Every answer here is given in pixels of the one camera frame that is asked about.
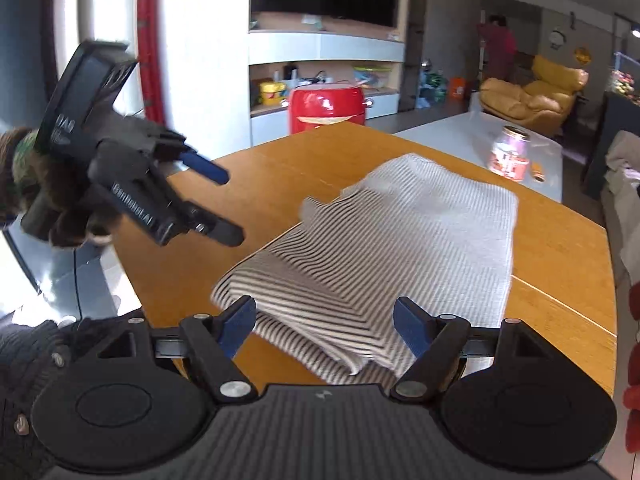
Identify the glass fish tank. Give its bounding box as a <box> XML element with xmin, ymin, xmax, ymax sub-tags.
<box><xmin>611</xmin><ymin>52</ymin><xmax>640</xmax><ymax>96</ymax></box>

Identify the person's left forearm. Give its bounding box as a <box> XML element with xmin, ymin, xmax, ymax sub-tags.
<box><xmin>0</xmin><ymin>127</ymin><xmax>51</xmax><ymax>223</ymax></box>

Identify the yellow leather armchair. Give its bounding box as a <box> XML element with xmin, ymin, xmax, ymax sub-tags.
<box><xmin>479</xmin><ymin>55</ymin><xmax>590</xmax><ymax>136</ymax></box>

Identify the striped grey white garment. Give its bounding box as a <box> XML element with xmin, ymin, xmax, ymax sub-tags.
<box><xmin>210</xmin><ymin>152</ymin><xmax>519</xmax><ymax>378</ymax></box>

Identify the glass jar with label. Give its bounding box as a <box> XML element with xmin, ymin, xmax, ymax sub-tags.
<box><xmin>487</xmin><ymin>126</ymin><xmax>532</xmax><ymax>181</ymax></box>

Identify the white coffee table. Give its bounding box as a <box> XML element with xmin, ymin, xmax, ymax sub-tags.
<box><xmin>392</xmin><ymin>110</ymin><xmax>566</xmax><ymax>203</ymax></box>

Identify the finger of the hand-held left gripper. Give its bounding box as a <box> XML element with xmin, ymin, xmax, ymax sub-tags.
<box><xmin>189</xmin><ymin>200</ymin><xmax>246</xmax><ymax>247</ymax></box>
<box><xmin>179</xmin><ymin>151</ymin><xmax>230</xmax><ymax>184</ymax></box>

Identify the green ball toy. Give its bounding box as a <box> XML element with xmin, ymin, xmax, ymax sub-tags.
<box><xmin>420</xmin><ymin>70</ymin><xmax>448</xmax><ymax>101</ymax></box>

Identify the black fish tank cabinet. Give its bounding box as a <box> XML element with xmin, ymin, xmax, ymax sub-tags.
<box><xmin>584</xmin><ymin>91</ymin><xmax>640</xmax><ymax>201</ymax></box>

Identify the grey sofa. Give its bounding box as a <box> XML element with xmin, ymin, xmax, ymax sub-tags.
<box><xmin>600</xmin><ymin>167</ymin><xmax>640</xmax><ymax>286</ymax></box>

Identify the red glossy appliance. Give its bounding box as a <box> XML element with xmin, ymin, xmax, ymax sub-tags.
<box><xmin>281</xmin><ymin>82</ymin><xmax>375</xmax><ymax>135</ymax></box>

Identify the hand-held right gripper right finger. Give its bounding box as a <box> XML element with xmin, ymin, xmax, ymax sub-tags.
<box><xmin>390</xmin><ymin>297</ymin><xmax>551</xmax><ymax>403</ymax></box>

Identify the white television wall cabinet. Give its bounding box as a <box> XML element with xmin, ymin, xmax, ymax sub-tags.
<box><xmin>247</xmin><ymin>0</ymin><xmax>431</xmax><ymax>146</ymax></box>

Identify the red fleece jacket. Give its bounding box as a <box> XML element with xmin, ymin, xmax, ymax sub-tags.
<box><xmin>620</xmin><ymin>240</ymin><xmax>640</xmax><ymax>453</ymax></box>

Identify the red post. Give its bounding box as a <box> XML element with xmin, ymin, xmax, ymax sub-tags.
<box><xmin>136</xmin><ymin>0</ymin><xmax>167</xmax><ymax>128</ymax></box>

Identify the person's left hand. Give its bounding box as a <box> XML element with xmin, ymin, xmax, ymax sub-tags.
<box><xmin>50</xmin><ymin>175</ymin><xmax>118</xmax><ymax>250</ymax></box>

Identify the beige throw blanket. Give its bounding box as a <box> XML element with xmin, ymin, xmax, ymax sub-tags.
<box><xmin>604</xmin><ymin>130</ymin><xmax>640</xmax><ymax>196</ymax></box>

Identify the yellow toy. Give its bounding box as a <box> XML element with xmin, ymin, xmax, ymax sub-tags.
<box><xmin>258</xmin><ymin>80</ymin><xmax>290</xmax><ymax>107</ymax></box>

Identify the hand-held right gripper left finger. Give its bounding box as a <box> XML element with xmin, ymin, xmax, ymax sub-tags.
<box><xmin>97</xmin><ymin>296</ymin><xmax>258</xmax><ymax>403</ymax></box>

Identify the plastic container green lid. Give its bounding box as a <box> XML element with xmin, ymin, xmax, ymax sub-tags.
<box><xmin>352</xmin><ymin>64</ymin><xmax>391</xmax><ymax>88</ymax></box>

